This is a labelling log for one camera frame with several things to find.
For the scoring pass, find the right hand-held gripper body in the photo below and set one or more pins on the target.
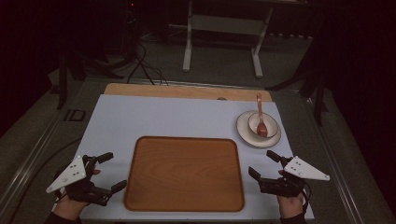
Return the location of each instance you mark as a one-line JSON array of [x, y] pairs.
[[303, 170]]

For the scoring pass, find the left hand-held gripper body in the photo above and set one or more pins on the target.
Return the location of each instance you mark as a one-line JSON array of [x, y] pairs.
[[72, 174]]

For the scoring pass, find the brown wooden spoon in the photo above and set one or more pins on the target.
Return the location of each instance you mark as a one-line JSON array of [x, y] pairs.
[[261, 128]]

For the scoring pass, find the white bowl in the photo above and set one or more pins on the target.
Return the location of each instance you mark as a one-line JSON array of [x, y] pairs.
[[271, 124]]

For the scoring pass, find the white plate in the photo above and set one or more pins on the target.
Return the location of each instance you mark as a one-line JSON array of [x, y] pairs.
[[246, 137]]

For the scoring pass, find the brown wooden tray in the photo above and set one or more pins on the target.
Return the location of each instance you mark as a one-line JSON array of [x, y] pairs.
[[184, 174]]

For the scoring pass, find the person's left hand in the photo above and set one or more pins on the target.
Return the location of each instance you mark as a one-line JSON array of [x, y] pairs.
[[70, 209]]

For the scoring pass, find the person's right hand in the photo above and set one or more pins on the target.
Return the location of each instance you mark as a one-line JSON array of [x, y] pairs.
[[291, 207]]

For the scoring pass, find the black floor socket box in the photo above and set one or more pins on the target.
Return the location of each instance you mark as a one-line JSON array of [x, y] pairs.
[[75, 115]]

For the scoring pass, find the black metal stand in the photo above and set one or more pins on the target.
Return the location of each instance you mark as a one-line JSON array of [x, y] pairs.
[[319, 99], [63, 81]]

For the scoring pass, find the light blue table mat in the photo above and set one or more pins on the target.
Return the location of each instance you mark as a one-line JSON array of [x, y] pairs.
[[174, 118]]

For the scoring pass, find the wooden table board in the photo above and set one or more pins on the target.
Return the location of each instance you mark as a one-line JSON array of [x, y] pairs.
[[186, 92]]

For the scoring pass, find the white metal stand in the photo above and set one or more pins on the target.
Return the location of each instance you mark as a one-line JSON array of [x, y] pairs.
[[227, 25]]

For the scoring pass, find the metal frame rail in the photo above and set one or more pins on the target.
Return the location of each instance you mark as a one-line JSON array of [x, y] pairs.
[[28, 158], [334, 161]]

